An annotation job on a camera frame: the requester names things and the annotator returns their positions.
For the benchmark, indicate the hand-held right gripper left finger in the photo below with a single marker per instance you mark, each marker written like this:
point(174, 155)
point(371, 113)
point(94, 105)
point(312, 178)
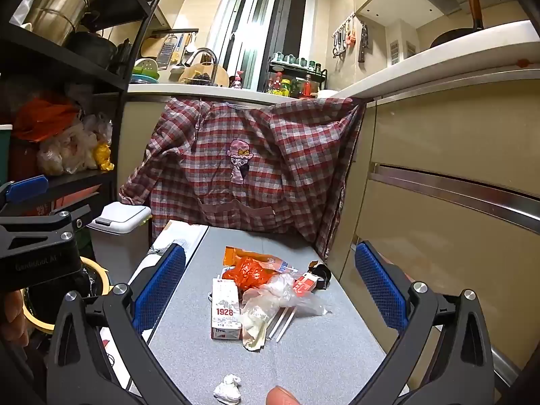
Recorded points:
point(162, 287)

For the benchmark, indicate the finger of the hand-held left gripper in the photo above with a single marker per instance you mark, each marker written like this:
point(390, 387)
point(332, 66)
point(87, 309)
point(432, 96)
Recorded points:
point(38, 230)
point(29, 189)

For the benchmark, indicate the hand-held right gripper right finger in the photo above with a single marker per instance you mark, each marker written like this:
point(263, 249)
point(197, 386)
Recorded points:
point(377, 287)

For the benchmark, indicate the dark wrapper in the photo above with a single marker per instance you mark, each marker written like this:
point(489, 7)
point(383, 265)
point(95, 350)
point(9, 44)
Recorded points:
point(321, 274)

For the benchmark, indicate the white and red carton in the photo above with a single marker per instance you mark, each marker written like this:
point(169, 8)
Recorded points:
point(225, 308)

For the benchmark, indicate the red and white small packet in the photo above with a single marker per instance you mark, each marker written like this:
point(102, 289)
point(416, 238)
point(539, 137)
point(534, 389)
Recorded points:
point(304, 283)

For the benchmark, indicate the orange plastic bag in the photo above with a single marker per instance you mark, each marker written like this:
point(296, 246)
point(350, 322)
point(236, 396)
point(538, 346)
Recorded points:
point(251, 274)

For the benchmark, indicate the clear plastic bag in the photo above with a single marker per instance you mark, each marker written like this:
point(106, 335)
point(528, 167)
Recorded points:
point(287, 295)

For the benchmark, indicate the cream glove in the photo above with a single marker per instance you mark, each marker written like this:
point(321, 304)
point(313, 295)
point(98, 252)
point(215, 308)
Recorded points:
point(255, 325)

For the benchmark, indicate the clear plastic wrapper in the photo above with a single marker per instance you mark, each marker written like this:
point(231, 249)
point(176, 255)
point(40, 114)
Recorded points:
point(283, 322)

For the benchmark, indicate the orange snack wrapper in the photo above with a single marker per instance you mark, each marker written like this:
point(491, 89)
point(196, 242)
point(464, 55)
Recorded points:
point(274, 261)

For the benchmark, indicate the white tissue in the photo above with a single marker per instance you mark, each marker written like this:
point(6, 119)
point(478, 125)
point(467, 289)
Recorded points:
point(228, 388)

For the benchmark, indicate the white lidded trash bin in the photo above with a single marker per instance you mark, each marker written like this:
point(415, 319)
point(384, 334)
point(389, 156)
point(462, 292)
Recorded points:
point(122, 215)

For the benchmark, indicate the person's left hand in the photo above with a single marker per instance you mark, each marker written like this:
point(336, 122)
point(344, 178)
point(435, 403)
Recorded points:
point(12, 320)

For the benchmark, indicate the person's right hand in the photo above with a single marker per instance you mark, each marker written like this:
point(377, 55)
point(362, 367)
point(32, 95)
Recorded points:
point(282, 397)

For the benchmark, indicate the green box with white lid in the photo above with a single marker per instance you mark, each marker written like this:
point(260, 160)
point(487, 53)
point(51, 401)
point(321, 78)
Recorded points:
point(5, 152)

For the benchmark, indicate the clear plastic bags bundle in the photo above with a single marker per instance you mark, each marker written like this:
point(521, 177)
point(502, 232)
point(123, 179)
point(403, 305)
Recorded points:
point(67, 147)

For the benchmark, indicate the orange bag on shelf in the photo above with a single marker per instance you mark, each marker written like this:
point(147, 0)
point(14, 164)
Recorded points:
point(42, 118)

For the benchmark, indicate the yellow plastic bag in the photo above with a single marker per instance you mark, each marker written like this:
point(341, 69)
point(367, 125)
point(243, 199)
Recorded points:
point(103, 156)

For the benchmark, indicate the black shelf rack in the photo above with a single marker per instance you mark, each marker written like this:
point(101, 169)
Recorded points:
point(42, 57)

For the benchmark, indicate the black cooking pot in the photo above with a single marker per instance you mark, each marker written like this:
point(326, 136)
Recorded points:
point(93, 48)

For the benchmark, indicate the red plaid shirt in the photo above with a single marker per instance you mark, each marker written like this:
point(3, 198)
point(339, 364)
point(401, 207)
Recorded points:
point(274, 168)

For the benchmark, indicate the beige drawer cabinet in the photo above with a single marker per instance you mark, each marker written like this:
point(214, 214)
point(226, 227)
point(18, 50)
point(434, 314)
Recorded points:
point(443, 143)

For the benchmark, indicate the green colander bowls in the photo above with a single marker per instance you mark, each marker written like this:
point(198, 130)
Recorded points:
point(145, 69)

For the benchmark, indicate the stainless steel pot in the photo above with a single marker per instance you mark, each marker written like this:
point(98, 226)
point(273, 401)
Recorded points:
point(63, 4)

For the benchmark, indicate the metal grater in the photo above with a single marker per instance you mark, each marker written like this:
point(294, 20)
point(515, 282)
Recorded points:
point(165, 52)

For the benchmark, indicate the pink dish soap bottle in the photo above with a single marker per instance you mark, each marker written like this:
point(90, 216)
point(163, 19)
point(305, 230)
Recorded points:
point(237, 81)

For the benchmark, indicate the wooden cutting board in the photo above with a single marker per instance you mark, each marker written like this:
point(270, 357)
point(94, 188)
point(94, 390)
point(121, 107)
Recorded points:
point(221, 75)

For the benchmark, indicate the chrome kitchen faucet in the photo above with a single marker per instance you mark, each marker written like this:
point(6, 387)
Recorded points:
point(202, 52)

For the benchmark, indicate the black spice rack with bottles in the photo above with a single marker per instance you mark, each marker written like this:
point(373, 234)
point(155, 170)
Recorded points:
point(295, 80)

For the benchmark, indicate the hanging kitchen knife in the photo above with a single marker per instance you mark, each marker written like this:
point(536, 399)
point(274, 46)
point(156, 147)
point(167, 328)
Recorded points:
point(363, 44)

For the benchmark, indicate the hanging kitchen utensils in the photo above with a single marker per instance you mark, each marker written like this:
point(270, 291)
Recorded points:
point(342, 36)

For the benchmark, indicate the kitchen window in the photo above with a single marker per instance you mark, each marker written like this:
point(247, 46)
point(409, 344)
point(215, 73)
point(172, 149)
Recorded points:
point(291, 29)

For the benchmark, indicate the wall vent grille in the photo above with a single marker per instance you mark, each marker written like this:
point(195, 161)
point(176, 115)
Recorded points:
point(400, 50)

